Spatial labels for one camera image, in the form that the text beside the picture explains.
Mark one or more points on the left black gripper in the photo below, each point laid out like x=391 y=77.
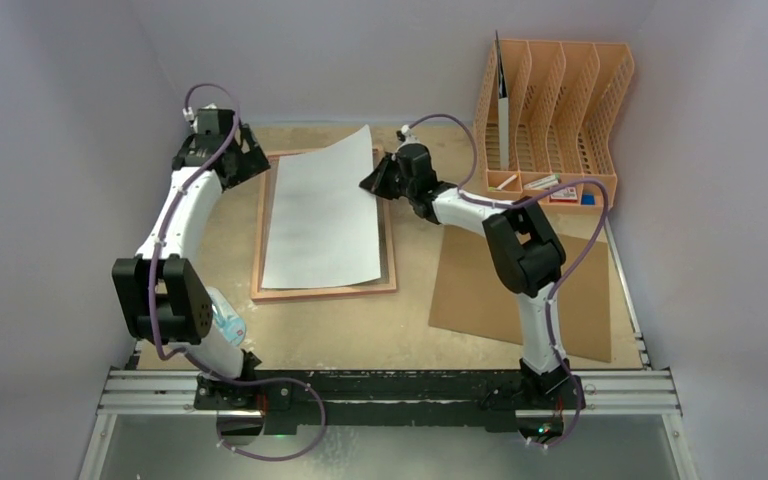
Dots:
x=252 y=162

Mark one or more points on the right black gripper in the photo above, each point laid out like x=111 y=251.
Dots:
x=389 y=177

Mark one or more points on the blue landscape photo print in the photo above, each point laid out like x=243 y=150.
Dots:
x=323 y=228

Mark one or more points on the pink wooden picture frame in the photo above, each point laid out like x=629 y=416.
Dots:
x=385 y=284

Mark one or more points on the brown frame backing board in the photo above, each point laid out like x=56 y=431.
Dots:
x=469 y=298

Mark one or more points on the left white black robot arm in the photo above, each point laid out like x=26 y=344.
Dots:
x=163 y=300

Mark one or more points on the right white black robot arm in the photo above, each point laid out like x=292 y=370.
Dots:
x=526 y=253

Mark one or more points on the white marker pen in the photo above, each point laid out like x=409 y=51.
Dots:
x=506 y=182

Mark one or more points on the white folder in organizer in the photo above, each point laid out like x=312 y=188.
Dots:
x=502 y=108

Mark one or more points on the blue tape dispenser pack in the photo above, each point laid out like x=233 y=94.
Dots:
x=226 y=319

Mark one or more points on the white red glue stick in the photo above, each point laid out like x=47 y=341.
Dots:
x=542 y=183

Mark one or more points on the orange plastic file organizer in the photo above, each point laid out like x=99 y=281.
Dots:
x=564 y=99

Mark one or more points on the red white small box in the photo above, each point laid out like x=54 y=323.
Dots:
x=566 y=195

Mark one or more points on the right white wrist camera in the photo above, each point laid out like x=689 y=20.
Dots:
x=405 y=136

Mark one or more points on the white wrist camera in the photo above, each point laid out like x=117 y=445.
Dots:
x=198 y=109
x=405 y=136

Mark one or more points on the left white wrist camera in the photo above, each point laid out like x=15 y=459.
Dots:
x=198 y=109

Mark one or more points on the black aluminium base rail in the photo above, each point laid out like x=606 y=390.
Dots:
x=497 y=401

